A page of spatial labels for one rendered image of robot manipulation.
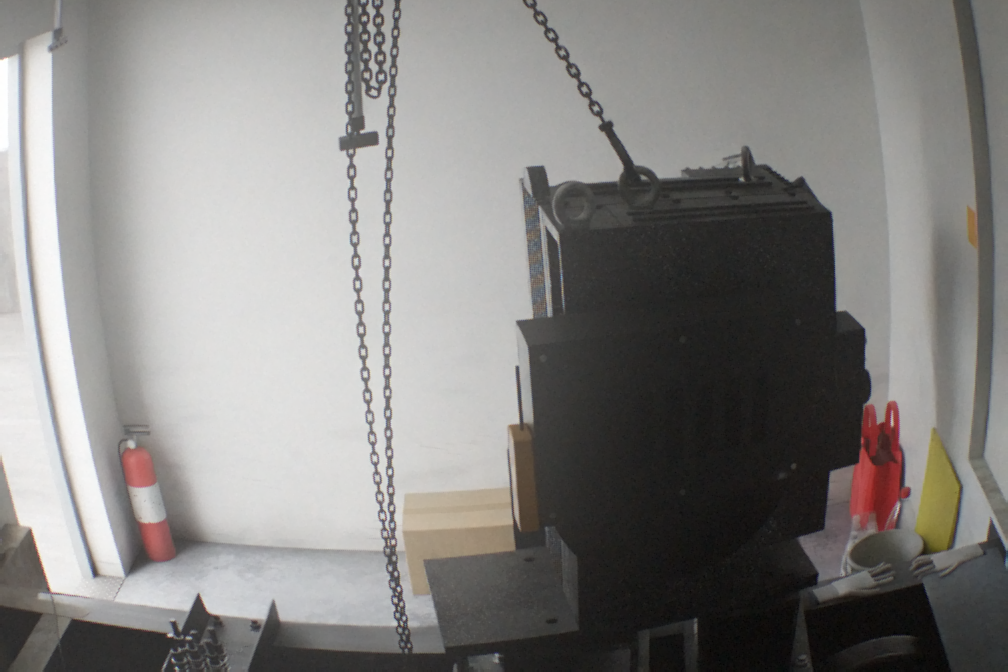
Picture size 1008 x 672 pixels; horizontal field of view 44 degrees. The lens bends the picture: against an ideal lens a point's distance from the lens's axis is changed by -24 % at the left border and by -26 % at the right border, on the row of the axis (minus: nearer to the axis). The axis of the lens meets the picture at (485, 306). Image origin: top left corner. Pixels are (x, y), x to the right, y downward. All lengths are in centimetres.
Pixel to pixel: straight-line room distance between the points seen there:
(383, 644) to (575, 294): 104
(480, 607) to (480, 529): 198
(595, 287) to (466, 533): 241
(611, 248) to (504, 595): 73
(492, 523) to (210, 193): 138
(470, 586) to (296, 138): 230
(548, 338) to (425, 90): 252
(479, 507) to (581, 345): 262
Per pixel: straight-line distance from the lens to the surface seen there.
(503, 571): 291
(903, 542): 415
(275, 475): 518
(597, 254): 239
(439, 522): 478
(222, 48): 486
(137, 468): 507
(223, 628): 323
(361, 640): 316
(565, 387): 230
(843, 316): 265
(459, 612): 275
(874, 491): 468
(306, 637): 319
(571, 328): 234
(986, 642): 284
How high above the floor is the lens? 216
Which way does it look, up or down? 16 degrees down
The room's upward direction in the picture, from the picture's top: 5 degrees counter-clockwise
